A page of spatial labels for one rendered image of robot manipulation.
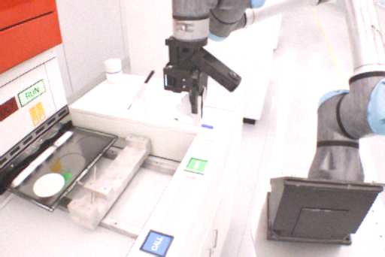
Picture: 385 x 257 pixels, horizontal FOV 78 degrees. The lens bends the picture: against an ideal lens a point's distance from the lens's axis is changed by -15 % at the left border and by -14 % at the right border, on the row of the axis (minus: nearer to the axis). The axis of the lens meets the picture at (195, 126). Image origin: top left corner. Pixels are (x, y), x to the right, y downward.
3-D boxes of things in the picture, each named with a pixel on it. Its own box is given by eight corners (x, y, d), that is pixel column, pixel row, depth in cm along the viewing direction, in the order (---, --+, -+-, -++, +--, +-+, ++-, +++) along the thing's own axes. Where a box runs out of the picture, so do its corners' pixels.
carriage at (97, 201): (71, 221, 71) (68, 214, 69) (131, 146, 100) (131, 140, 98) (94, 230, 69) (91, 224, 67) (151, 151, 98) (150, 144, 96)
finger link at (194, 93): (195, 106, 65) (195, 71, 60) (201, 107, 65) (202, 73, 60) (188, 116, 61) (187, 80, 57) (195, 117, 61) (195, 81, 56)
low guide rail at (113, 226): (23, 193, 82) (20, 187, 80) (27, 189, 84) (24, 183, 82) (154, 246, 69) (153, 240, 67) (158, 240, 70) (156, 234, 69)
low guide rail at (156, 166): (70, 148, 103) (68, 142, 102) (73, 145, 105) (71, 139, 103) (189, 179, 90) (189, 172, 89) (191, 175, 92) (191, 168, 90)
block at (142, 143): (125, 146, 95) (125, 138, 94) (131, 140, 98) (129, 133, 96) (146, 150, 93) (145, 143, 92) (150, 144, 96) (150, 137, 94)
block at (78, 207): (70, 212, 70) (66, 205, 68) (77, 204, 72) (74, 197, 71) (92, 222, 68) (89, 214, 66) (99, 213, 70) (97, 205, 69)
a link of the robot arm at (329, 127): (340, 149, 74) (341, 104, 77) (373, 143, 61) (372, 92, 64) (307, 143, 72) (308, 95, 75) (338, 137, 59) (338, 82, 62)
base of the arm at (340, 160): (347, 183, 72) (349, 149, 74) (375, 183, 58) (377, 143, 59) (299, 179, 73) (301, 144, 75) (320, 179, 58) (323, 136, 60)
